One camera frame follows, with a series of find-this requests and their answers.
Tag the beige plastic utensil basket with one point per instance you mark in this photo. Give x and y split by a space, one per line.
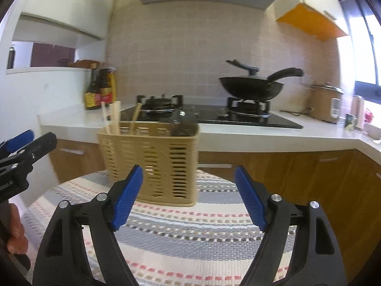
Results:
166 161

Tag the white wall cabinet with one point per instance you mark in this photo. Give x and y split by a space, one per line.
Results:
68 3

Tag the window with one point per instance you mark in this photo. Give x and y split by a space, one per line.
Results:
366 50

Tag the small red object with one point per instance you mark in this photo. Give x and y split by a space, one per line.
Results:
369 116

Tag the gas burner under wok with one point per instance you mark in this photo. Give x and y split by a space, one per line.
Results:
248 108

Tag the brown wooden board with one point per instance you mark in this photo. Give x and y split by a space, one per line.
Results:
82 63

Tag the tall dark soy sauce bottle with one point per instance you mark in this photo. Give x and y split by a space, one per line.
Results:
93 95

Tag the black wok lid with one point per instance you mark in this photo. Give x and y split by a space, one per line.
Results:
248 71

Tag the dark sauce bottle red label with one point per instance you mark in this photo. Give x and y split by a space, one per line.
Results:
105 89

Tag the black wok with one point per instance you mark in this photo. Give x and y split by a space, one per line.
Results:
250 89

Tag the wooden base cabinet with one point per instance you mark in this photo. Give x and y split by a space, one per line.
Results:
327 178

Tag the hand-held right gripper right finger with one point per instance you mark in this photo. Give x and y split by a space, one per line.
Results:
251 199

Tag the person's left hand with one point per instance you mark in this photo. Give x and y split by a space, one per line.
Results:
18 232

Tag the small dark green box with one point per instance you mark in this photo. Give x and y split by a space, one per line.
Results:
351 122

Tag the yellow bottle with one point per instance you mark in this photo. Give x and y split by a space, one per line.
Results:
113 86

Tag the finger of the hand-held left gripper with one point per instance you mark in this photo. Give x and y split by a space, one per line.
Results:
18 140
38 149

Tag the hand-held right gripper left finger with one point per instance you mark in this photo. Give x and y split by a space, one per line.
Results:
128 196

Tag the orange wall cabinet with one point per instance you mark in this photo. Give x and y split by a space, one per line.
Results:
309 20

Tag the black glass gas stove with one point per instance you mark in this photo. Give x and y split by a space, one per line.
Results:
268 120

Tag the beige rice cooker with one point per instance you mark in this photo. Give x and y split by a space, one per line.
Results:
324 104

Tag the metal spoon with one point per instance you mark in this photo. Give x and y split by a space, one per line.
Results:
183 122

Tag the striped woven mat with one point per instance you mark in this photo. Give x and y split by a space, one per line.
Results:
184 238

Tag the bare gas burner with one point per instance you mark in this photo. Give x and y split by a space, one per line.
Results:
157 104

